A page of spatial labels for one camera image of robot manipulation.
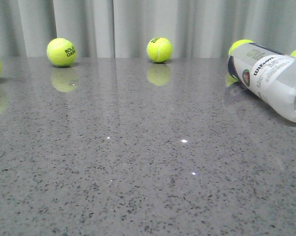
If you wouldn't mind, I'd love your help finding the clear plastic tennis ball can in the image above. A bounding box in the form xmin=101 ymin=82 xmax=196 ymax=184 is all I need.
xmin=228 ymin=42 xmax=296 ymax=123

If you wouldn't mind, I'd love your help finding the centre tennis ball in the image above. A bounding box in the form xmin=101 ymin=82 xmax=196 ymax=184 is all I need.
xmin=146 ymin=37 xmax=173 ymax=63

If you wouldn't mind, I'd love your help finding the tennis ball with Roland Garros print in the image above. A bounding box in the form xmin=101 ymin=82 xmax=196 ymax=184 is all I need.
xmin=47 ymin=38 xmax=77 ymax=67

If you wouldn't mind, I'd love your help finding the tennis ball with Wilson print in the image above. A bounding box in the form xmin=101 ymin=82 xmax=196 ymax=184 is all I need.
xmin=228 ymin=39 xmax=253 ymax=56

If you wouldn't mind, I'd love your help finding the grey curtain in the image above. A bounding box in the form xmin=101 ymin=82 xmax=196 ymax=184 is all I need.
xmin=0 ymin=0 xmax=296 ymax=58

